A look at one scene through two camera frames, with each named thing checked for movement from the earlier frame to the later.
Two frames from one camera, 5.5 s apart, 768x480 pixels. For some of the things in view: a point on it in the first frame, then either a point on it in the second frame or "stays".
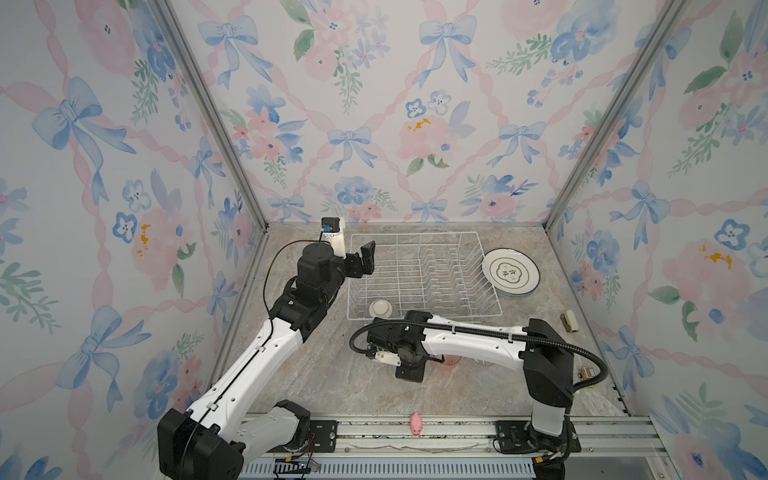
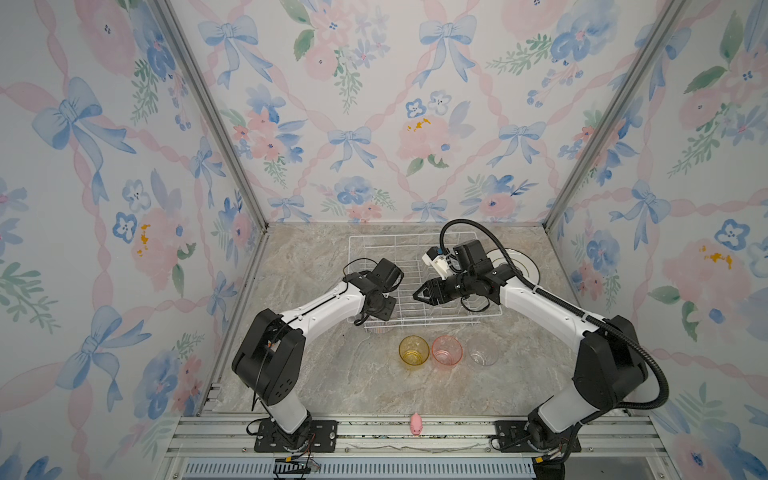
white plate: x=511 y=271 stays
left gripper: x=355 y=270 → x=388 y=311
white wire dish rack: x=441 y=273 stays
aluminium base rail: x=448 y=447 stays
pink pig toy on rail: x=416 y=424 stays
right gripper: x=414 y=377 → x=429 y=289
